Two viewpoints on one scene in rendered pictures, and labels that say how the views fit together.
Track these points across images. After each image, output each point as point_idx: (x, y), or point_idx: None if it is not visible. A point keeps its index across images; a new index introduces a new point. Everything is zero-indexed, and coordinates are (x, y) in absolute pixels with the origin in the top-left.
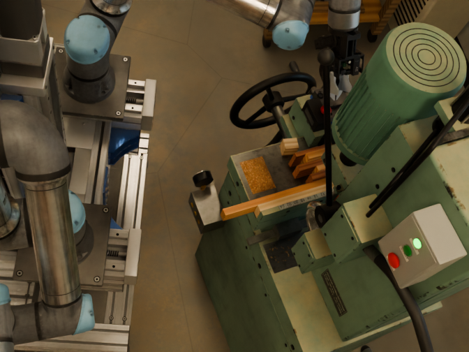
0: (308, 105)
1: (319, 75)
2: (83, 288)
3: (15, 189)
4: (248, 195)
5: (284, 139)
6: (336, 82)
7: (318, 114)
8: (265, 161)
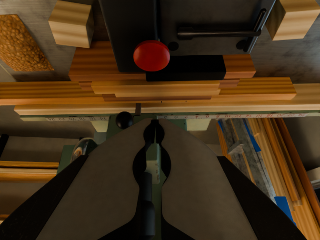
0: (101, 10)
1: (15, 214)
2: None
3: None
4: (8, 71)
5: (51, 23)
6: (164, 155)
7: (127, 51)
8: (27, 27)
